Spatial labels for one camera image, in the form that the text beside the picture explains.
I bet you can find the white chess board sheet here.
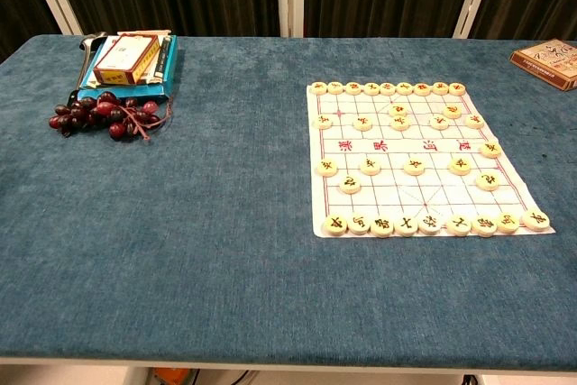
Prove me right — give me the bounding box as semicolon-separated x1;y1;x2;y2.
306;82;556;239

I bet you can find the brown square box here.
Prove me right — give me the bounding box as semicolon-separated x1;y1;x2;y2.
508;38;577;92

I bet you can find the blue velvet tablecloth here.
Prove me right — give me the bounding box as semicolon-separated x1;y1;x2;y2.
0;33;577;371

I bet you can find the stack of blue books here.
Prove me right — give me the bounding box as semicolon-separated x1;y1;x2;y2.
76;34;179;103

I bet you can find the dark green book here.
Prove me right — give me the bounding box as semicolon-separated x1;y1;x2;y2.
151;36;173;84

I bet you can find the red grape bunch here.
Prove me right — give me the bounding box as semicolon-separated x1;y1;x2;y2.
48;90;175;143

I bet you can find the red and white box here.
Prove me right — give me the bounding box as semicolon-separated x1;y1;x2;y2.
93;33;160;87

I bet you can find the orange object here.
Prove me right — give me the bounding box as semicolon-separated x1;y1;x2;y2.
151;367;192;385

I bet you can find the white table frame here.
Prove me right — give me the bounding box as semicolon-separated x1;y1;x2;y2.
0;354;577;385

